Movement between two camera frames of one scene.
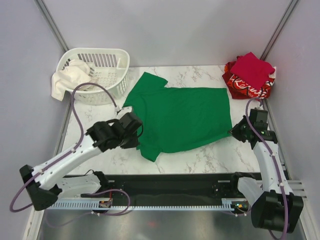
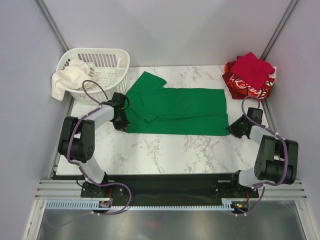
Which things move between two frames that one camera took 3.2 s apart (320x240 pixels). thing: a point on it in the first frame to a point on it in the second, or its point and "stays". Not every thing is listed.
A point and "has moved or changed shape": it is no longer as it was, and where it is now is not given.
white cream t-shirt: x=75 y=75 stays
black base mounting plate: x=154 y=187 stays
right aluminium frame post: x=291 y=6 stays
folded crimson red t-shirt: x=250 y=68 stays
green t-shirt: x=175 y=118 has moved or changed shape
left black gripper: x=133 y=143 to x=124 y=124
